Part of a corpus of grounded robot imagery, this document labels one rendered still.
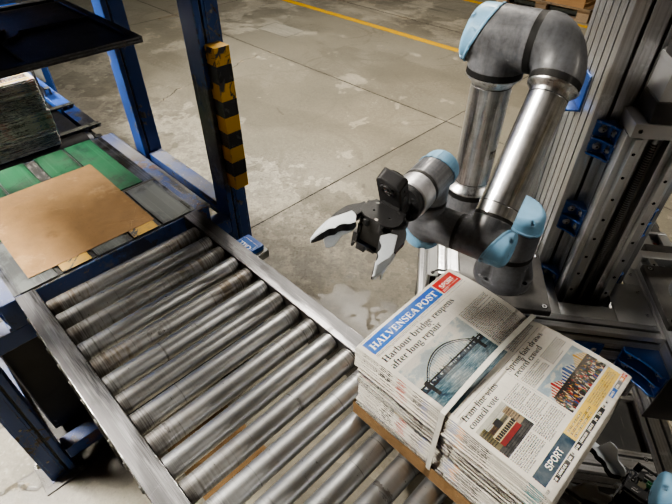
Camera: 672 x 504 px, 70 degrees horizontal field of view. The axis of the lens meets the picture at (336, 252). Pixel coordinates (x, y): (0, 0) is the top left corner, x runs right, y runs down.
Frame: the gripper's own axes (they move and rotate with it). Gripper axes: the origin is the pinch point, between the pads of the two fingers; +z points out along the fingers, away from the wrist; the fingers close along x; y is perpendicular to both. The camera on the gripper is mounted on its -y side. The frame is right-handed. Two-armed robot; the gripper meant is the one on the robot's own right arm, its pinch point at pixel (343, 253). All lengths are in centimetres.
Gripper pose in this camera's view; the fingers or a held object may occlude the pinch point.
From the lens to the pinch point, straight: 72.4
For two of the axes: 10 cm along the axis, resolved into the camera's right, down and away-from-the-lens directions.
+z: -5.8, 5.4, -6.1
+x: -8.1, -4.8, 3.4
